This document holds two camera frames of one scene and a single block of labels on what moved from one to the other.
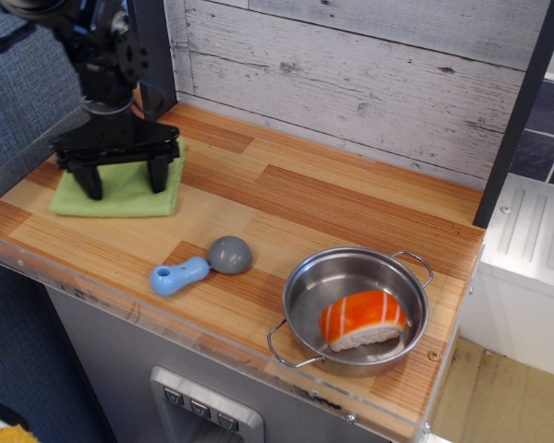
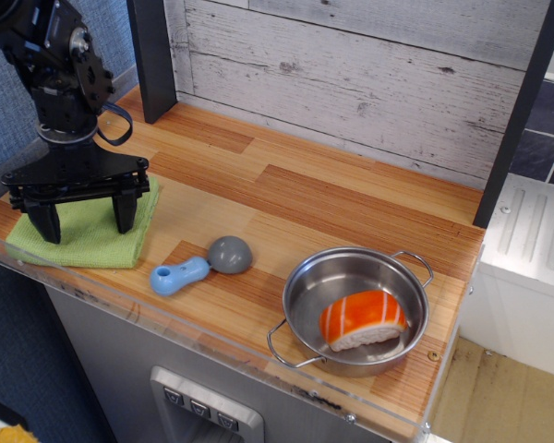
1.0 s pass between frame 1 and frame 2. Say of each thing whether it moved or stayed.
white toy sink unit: stayed
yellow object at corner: stayed
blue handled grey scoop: stayed
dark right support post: stayed
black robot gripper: moved
